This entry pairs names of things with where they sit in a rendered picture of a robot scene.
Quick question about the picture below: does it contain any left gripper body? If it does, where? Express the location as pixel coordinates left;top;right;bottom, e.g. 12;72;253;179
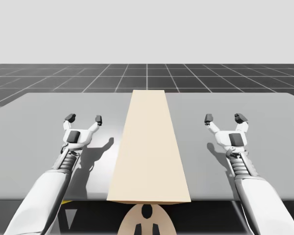
63;128;93;150

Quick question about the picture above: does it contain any tan robot part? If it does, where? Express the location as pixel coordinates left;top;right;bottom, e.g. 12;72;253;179
117;204;177;235

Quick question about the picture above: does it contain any tall board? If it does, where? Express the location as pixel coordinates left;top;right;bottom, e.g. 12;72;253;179
106;90;192;205

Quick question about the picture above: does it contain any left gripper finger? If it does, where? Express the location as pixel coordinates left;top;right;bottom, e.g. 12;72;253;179
63;113;76;132
87;115;103;136

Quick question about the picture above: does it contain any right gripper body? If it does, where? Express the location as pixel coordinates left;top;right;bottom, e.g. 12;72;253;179
214;129;248;151

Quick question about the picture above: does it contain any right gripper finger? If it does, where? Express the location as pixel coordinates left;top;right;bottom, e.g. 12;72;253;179
234;113;250;134
204;113;221;136

